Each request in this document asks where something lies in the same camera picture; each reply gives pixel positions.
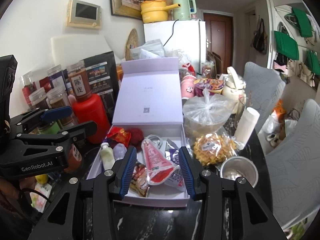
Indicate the white fridge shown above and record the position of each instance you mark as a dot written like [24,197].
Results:
[185,42]

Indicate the clear plastic bag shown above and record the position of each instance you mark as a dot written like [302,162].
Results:
[207,115]

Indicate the large grey leaf-pattern chair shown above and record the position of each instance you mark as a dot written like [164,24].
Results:
[295,167]

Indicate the purple silver snack bag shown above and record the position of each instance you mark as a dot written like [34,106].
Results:
[172,152]

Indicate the red snack packet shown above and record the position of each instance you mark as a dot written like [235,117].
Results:
[120,136]

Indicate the orange green snack packet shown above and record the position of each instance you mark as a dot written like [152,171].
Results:
[140,177]

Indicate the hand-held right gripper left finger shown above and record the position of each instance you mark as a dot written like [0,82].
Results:
[128,172]

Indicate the woven straw fan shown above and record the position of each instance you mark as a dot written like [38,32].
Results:
[132,42]

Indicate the large green tote bag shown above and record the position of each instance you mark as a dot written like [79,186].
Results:
[286,45]

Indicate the white paper roll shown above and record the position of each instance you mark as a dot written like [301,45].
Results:
[247,125]

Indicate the pale green kettle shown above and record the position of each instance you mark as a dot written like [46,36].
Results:
[182,8]

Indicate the purple instant bowl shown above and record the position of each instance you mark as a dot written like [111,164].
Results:
[208,87]

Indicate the black handbag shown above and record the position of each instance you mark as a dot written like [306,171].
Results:
[260,40]

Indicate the black printed box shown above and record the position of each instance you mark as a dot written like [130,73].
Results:
[100,75]

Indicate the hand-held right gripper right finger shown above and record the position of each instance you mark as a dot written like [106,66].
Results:
[187,172]

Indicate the bag of waffle cookies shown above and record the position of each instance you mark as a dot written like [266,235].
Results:
[212,150]

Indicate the pink cup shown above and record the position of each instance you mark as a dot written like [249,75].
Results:
[188,87]

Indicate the brown door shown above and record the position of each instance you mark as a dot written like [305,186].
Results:
[218,40]

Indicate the red white sauce pouch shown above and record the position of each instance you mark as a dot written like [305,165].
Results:
[156,162]

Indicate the lavender gift box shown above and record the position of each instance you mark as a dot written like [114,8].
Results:
[150,92]

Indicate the dark red fuzzy scarf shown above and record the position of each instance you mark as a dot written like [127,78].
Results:
[136,136]

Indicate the pink bow bag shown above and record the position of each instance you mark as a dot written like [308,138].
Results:
[280,66]

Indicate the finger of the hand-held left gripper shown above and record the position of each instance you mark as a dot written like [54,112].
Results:
[57,113]
[82,130]

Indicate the white green squeeze pouch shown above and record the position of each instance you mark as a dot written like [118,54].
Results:
[107,157]

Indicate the cream teapot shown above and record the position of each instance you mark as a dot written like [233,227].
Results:
[233,87]

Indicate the yellow pot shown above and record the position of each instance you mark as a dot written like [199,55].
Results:
[153,12]

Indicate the steel bowl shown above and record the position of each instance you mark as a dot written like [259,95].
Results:
[237,172]

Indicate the cluster of lidded spice jars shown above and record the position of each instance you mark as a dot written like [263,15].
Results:
[57,97]

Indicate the pile of grey packets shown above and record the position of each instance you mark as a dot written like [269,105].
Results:
[150,48]

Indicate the wall intercom panel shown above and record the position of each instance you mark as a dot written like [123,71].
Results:
[85,13]

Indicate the small grey leaf-pattern chair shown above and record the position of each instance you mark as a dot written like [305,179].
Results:
[265,87]

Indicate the person's left hand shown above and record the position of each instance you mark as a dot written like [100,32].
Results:
[15,187]

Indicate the plastic bags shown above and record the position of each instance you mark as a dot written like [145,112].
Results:
[270,127]

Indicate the red bottle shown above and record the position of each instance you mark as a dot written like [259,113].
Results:
[90,117]

